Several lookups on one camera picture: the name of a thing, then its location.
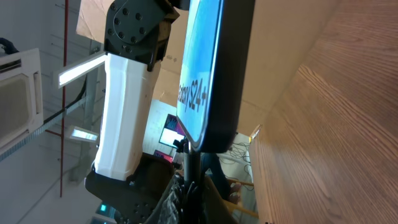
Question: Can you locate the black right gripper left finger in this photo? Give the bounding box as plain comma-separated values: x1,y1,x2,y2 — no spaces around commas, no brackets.
149,174,185,224

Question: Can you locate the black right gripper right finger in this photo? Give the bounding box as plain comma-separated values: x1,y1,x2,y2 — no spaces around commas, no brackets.
199,175,237,224

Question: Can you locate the black charging cable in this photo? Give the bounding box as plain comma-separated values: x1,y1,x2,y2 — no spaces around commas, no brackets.
182,139,203,224

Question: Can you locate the Samsung Galaxy smartphone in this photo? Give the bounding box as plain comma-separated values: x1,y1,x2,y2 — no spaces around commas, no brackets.
177,0,255,153

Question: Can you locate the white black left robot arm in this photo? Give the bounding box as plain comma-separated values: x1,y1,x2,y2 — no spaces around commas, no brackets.
85,0,189,223

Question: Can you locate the computer monitor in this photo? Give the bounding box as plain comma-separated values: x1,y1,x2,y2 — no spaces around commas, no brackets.
159,114,185,148

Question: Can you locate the ceiling light panel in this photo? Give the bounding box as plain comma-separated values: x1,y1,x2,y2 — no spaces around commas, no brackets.
65,125,100,143
53,51,107,89

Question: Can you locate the ceiling air conditioner unit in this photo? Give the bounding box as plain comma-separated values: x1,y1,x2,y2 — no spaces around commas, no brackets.
1,49,44,152

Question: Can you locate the red ceiling pipe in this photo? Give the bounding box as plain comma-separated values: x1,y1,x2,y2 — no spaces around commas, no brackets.
59,0,69,198

